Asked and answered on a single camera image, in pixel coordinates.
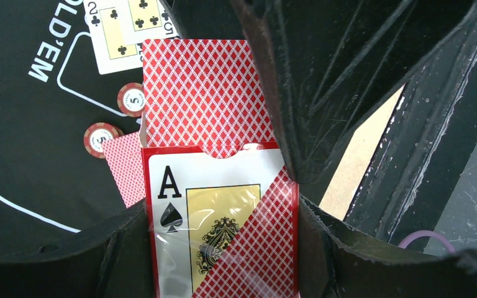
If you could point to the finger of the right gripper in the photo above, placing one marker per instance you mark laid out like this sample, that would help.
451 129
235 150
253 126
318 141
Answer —
324 65

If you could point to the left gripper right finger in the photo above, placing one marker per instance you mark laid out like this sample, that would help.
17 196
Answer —
337 260

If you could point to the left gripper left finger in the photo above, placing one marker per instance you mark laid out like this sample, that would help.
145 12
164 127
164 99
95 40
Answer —
109 259

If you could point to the red playing card box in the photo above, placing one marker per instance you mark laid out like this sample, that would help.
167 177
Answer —
223 213

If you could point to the red-backed card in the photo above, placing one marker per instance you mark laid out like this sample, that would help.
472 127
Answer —
123 156

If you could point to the red-backed card deck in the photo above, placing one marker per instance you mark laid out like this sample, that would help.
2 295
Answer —
205 93

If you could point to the red chip pile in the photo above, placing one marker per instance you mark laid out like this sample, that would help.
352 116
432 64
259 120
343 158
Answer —
98 133

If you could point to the single red chip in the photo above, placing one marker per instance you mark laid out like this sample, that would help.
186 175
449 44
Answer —
131 99

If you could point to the face-up five of clubs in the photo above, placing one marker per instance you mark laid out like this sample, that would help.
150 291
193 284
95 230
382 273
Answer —
144 19

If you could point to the face-up two of clubs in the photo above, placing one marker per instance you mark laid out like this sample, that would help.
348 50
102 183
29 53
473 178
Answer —
111 52

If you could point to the black poker table mat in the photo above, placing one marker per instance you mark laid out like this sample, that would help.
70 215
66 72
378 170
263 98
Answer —
50 92

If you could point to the aluminium mounting rail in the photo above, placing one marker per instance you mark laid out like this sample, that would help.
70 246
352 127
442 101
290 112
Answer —
421 183

